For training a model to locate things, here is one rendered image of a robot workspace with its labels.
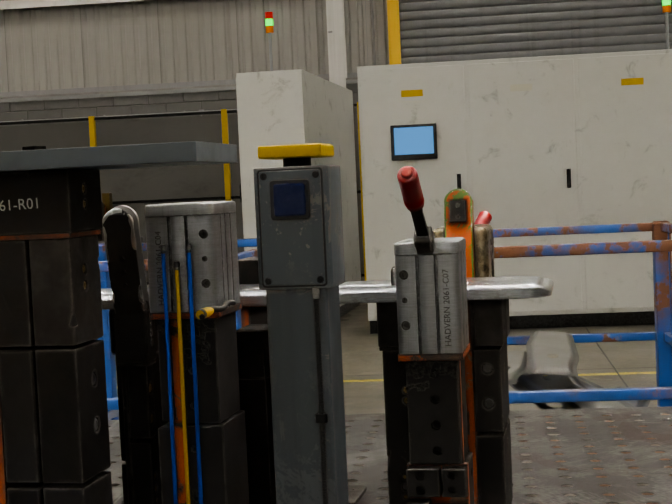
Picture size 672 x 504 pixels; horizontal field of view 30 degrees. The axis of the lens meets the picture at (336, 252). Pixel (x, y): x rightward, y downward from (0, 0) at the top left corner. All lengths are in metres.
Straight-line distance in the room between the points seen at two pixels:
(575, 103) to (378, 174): 1.53
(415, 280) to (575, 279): 8.13
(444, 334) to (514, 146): 8.08
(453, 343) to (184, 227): 0.31
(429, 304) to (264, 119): 8.20
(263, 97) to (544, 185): 2.18
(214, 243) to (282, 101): 8.12
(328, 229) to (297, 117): 8.27
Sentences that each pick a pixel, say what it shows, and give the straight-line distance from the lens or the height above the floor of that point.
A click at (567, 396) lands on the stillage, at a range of 3.32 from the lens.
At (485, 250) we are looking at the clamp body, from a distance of 1.61.
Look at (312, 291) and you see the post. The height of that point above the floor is 1.03.
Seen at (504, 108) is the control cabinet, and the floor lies 1.63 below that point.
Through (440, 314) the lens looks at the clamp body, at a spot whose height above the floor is 0.99.
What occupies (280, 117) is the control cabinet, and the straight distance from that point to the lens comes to 9.43.
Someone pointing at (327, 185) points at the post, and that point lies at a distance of 1.13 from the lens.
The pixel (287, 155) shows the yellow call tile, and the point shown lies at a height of 1.15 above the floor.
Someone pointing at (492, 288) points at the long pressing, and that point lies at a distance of 1.39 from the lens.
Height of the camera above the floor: 1.12
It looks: 3 degrees down
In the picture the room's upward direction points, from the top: 3 degrees counter-clockwise
